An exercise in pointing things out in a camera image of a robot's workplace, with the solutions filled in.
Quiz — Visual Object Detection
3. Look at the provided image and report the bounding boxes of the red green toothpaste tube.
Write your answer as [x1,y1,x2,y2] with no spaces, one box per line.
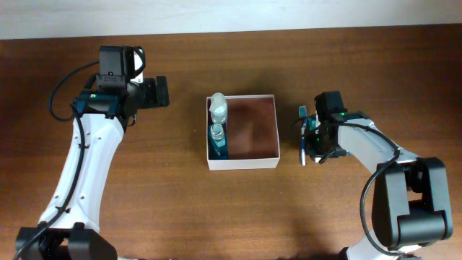
[306,115,322,163]

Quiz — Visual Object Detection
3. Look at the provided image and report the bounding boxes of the white cardboard box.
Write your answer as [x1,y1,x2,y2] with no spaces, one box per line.
[206,95,281,170]

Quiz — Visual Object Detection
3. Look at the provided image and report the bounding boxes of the clear bottle purple liquid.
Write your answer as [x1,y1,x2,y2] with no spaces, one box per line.
[209,92,228,130]

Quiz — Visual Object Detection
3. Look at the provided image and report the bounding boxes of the teal mouthwash bottle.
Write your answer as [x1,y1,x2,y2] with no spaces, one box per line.
[209,123,228,160]

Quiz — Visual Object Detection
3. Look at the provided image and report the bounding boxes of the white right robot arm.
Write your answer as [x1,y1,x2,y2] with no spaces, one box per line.
[303,112,454,259]

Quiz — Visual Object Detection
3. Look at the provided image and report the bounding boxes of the blue white toothbrush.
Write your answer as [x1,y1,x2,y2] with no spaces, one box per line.
[298,105,308,166]

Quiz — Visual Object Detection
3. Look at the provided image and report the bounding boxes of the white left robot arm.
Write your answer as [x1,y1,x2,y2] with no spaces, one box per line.
[14,46,170,259]

